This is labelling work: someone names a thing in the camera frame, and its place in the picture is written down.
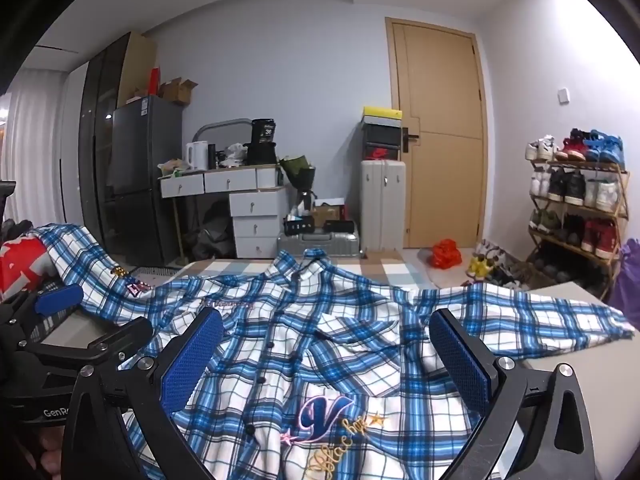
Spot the white drawer cabinet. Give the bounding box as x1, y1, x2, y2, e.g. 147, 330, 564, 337
229, 187, 291, 259

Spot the light wooden door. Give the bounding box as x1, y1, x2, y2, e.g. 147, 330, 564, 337
385, 16, 488, 251

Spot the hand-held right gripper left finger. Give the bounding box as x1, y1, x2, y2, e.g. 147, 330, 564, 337
61, 306, 226, 480

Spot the blue white plaid shirt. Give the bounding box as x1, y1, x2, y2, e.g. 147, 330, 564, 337
30, 222, 637, 480

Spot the black case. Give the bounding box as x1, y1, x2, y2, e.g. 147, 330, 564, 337
283, 215, 316, 236

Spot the red white printed cloth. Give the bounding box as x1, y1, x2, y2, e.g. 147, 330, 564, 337
0, 236, 53, 293

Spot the dark glass wardrobe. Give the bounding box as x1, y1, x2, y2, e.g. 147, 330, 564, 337
80, 37, 131, 256

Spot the purple bag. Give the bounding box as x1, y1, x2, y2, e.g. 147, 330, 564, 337
605, 239, 640, 321

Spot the white desk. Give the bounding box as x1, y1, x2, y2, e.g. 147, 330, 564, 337
159, 162, 287, 261

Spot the dark grey cloth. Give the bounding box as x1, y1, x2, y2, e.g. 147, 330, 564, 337
0, 217, 36, 243

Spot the brown box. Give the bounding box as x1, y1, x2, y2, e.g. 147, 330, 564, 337
312, 199, 346, 221

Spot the person's left hand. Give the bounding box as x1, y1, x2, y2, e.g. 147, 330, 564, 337
20, 422, 66, 480

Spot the open cardboard box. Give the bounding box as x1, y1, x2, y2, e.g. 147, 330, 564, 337
159, 77, 199, 107

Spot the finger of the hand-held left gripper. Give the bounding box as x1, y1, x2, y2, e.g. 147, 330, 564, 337
30, 316, 154, 366
10, 283, 85, 328

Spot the grey metal frame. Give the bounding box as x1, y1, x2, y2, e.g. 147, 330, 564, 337
192, 118, 251, 148

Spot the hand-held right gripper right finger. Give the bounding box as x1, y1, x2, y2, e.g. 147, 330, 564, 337
428, 307, 601, 480

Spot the white curtain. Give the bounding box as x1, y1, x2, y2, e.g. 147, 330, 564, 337
0, 72, 68, 226

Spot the white upright suitcase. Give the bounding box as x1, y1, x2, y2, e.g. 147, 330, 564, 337
360, 159, 406, 252

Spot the large flat cardboard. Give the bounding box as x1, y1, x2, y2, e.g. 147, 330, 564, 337
117, 31, 158, 106

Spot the white kettle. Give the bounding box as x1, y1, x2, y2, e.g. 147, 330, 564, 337
186, 141, 210, 172

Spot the red logo shoe box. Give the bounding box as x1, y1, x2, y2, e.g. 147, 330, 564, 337
363, 146, 403, 162

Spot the dark green flower bouquet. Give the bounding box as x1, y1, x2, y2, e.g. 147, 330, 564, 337
278, 155, 318, 211

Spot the orange plastic bag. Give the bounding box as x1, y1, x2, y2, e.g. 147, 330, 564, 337
431, 239, 463, 271

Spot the dark grey fridge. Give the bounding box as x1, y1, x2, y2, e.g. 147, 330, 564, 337
107, 95, 183, 266

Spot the silver suitcase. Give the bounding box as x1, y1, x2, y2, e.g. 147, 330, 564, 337
276, 232, 361, 261

